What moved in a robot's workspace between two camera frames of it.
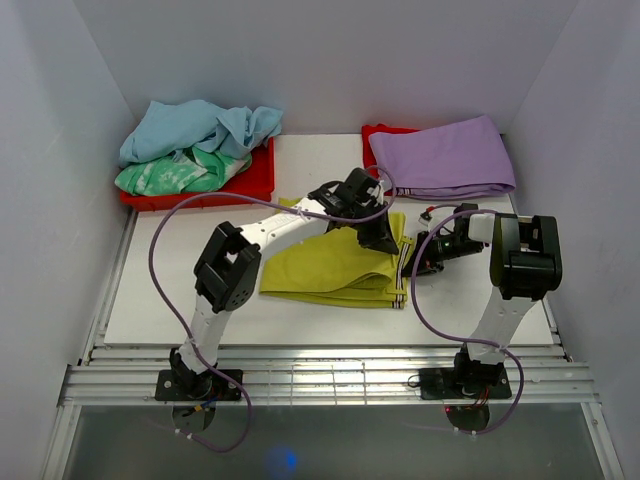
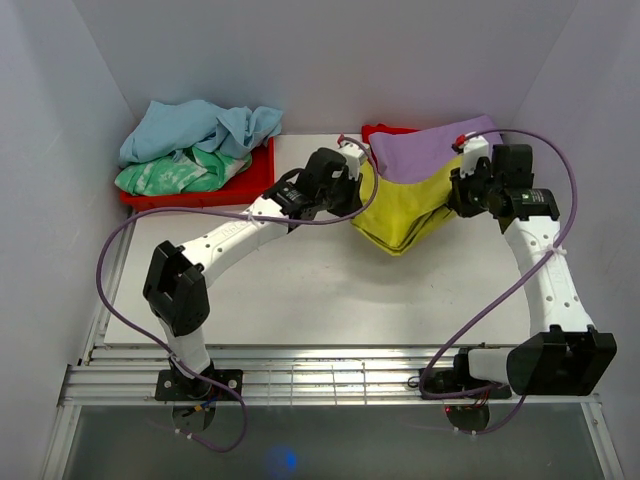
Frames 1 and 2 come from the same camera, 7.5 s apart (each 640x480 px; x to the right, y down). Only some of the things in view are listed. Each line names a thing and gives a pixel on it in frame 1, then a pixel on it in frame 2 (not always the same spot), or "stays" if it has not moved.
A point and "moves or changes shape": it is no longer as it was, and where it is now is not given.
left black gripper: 380,239 -> 353,202
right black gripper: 428,263 -> 458,185
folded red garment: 369,159 stays
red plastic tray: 256,182 stays
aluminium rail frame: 326,375 stays
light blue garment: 166,128 stays
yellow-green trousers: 336,267 moves or changes shape
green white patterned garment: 196,172 stays
